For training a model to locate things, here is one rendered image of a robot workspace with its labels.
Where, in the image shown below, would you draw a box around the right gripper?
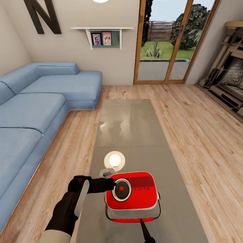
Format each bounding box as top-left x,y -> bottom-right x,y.
140,218 -> 156,243

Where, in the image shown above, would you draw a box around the radio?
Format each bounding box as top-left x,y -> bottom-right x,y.
105,171 -> 161,223

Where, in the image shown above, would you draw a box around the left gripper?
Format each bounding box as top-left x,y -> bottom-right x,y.
95,178 -> 117,193

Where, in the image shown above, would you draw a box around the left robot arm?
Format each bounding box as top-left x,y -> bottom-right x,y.
38,168 -> 117,243

